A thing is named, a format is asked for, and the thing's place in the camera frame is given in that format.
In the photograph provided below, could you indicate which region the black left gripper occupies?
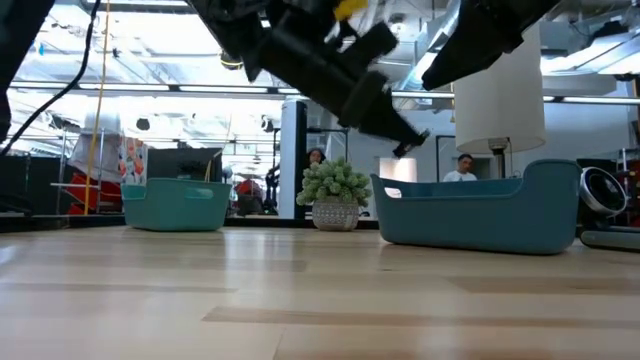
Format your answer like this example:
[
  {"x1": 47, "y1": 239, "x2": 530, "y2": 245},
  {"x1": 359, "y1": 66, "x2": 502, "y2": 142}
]
[{"x1": 188, "y1": 0, "x2": 431, "y2": 159}]

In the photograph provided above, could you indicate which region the white shade wooden table lamp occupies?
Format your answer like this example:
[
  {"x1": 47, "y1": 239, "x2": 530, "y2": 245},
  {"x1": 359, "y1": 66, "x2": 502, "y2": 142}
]
[{"x1": 453, "y1": 22, "x2": 547, "y2": 180}]

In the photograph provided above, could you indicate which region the bright white panel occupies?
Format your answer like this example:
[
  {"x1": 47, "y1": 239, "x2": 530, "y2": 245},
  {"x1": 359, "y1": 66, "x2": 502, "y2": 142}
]
[{"x1": 378, "y1": 157, "x2": 419, "y2": 184}]

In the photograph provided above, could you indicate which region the person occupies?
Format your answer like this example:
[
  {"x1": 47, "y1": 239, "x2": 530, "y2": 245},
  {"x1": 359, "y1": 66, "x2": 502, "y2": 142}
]
[
  {"x1": 305, "y1": 147, "x2": 327, "y2": 169},
  {"x1": 442, "y1": 153, "x2": 479, "y2": 183}
]

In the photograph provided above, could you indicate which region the potted green succulent plant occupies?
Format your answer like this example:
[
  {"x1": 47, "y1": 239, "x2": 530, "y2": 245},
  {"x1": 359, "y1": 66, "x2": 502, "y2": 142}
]
[{"x1": 295, "y1": 156, "x2": 374, "y2": 233}]

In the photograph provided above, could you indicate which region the white building column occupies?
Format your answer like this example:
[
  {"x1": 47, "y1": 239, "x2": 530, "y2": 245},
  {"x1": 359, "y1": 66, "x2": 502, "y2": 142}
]
[{"x1": 278, "y1": 97, "x2": 309, "y2": 220}]

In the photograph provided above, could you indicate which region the dark teal plastic bin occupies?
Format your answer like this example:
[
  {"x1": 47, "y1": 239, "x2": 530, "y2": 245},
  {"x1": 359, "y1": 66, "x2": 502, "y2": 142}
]
[{"x1": 369, "y1": 158, "x2": 584, "y2": 256}]

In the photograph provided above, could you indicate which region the black monitor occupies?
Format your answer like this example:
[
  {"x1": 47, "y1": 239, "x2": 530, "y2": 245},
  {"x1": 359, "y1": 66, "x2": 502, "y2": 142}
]
[{"x1": 147, "y1": 148, "x2": 224, "y2": 182}]

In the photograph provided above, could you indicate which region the light teal plastic bin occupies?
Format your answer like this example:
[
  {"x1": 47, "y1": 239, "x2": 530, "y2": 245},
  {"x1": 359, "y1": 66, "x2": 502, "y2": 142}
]
[{"x1": 121, "y1": 177, "x2": 233, "y2": 233}]

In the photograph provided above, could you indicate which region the colourful poster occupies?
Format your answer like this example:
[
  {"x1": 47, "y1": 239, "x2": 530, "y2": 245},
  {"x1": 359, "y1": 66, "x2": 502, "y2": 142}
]
[{"x1": 118, "y1": 137, "x2": 150, "y2": 187}]

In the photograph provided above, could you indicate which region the yellow cable tag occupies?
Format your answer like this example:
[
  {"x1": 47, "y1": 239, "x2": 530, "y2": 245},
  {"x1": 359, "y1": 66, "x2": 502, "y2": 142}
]
[{"x1": 333, "y1": 0, "x2": 370, "y2": 22}]

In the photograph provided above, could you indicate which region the black device with silver ring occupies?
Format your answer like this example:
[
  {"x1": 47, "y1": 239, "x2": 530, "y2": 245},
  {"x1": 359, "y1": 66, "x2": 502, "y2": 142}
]
[{"x1": 578, "y1": 166, "x2": 640, "y2": 252}]

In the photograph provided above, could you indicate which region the long yellow cable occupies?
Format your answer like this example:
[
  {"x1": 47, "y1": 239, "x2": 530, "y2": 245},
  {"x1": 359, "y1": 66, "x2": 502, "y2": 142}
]
[{"x1": 83, "y1": 0, "x2": 112, "y2": 216}]

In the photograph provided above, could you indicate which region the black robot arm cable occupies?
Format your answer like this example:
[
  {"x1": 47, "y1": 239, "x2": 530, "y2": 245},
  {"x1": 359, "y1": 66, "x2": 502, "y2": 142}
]
[{"x1": 0, "y1": 0, "x2": 104, "y2": 157}]

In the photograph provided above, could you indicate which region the black aluminium table frame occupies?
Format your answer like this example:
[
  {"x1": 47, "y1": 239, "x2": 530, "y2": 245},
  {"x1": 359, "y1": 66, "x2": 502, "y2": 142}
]
[{"x1": 0, "y1": 213, "x2": 381, "y2": 234}]

